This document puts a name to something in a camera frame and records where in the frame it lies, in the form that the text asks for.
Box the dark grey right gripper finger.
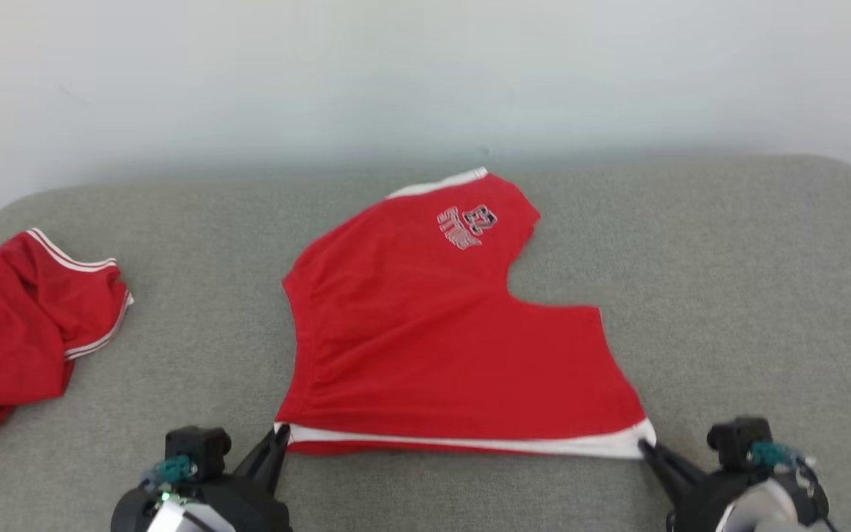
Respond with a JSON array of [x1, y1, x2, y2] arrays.
[[638, 438, 707, 488], [647, 457, 692, 511]]

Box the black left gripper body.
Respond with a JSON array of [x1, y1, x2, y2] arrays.
[[112, 475, 293, 532]]

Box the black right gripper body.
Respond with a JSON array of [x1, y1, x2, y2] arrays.
[[668, 469, 830, 532]]

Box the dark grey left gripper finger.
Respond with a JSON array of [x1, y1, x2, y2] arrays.
[[233, 426, 284, 485], [269, 423, 292, 494]]

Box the red Bulls basketball shorts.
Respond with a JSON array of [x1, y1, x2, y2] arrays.
[[274, 167, 657, 460]]

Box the red jersey with white trim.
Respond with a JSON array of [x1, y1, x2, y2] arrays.
[[0, 228, 134, 460]]

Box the teal right camera connector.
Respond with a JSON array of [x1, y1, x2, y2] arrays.
[[749, 440, 803, 468]]

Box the teal camera connector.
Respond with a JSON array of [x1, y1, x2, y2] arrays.
[[141, 454, 199, 490], [749, 440, 803, 468]]

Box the teal left camera connector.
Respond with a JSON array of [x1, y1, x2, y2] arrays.
[[141, 454, 199, 490]]

